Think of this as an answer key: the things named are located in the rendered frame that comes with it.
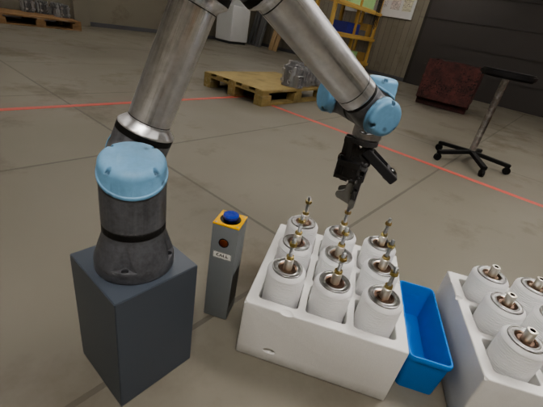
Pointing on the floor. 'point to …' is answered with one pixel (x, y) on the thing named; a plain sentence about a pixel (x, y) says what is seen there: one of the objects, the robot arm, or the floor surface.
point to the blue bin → (423, 341)
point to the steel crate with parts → (448, 85)
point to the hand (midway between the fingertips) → (351, 207)
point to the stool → (486, 121)
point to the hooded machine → (233, 24)
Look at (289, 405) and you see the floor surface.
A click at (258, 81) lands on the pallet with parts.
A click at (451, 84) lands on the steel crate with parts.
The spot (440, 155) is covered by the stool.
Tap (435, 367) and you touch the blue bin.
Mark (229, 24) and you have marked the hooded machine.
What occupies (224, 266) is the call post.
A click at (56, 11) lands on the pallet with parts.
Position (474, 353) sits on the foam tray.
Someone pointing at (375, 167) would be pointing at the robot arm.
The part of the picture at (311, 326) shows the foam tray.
